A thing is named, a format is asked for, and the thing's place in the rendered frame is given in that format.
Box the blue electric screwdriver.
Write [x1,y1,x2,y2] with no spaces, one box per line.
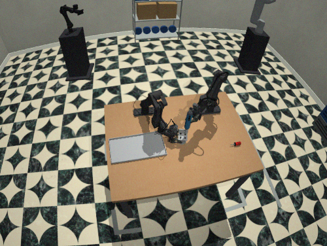
[184,111,193,131]

